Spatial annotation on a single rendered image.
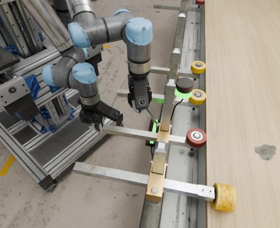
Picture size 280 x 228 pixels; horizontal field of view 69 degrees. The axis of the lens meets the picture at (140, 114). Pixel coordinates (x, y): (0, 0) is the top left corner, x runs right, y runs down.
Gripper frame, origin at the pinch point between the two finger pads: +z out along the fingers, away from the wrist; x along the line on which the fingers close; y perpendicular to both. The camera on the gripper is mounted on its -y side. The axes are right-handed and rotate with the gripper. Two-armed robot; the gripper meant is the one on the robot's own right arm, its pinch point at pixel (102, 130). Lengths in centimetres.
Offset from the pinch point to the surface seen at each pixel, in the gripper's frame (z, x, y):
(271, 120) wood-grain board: -8, -15, -74
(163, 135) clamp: -4.6, -0.1, -28.1
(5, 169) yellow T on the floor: 83, -2, 98
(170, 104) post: -21.4, -2.3, -28.9
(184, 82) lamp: -31.5, -4.0, -32.7
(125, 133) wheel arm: -3.3, 1.4, -11.5
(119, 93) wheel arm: -2.4, -23.6, -1.6
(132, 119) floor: 83, -77, 6
